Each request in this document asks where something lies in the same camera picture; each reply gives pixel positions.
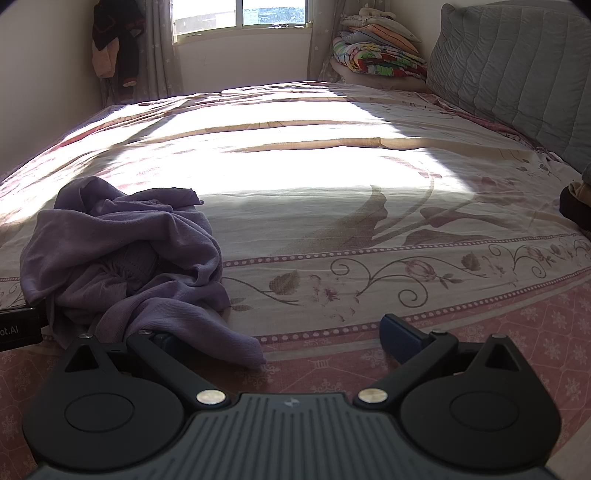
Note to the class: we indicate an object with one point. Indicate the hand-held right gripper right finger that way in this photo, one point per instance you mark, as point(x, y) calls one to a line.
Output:
point(399, 337)

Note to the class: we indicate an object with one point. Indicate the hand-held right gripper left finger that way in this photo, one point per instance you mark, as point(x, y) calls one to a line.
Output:
point(150, 344)

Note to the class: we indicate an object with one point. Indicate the purple pants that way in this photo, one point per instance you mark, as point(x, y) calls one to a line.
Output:
point(129, 258)

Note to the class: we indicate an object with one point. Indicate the floral bed sheet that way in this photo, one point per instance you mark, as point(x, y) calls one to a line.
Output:
point(323, 161)

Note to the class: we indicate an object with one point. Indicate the black fuzzy folded garment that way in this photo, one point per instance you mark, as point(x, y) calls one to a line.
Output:
point(575, 214)

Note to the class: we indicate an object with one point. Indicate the tan folded garment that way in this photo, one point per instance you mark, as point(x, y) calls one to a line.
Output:
point(581, 191)

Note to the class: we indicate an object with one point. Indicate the pink folded quilt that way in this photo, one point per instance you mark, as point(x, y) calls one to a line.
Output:
point(369, 78)

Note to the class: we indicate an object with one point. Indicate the colourful patchwork folded blanket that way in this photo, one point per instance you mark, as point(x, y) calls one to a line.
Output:
point(378, 57)

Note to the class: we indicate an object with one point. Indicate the hanging pink garment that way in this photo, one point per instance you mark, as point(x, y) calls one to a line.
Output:
point(104, 62)

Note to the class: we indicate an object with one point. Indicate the grey star curtain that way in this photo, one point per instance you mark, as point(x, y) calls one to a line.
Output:
point(161, 50)
point(328, 27)

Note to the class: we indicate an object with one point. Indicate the grey quilted pillow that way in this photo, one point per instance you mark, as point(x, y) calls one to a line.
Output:
point(508, 60)

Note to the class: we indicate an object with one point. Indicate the pastel striped folded blanket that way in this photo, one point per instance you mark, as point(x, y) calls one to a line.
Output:
point(383, 32)

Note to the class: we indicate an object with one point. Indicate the hanging dark jacket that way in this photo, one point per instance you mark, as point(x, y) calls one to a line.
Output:
point(127, 32)

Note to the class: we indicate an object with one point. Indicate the window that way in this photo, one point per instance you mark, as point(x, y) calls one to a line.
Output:
point(240, 18)

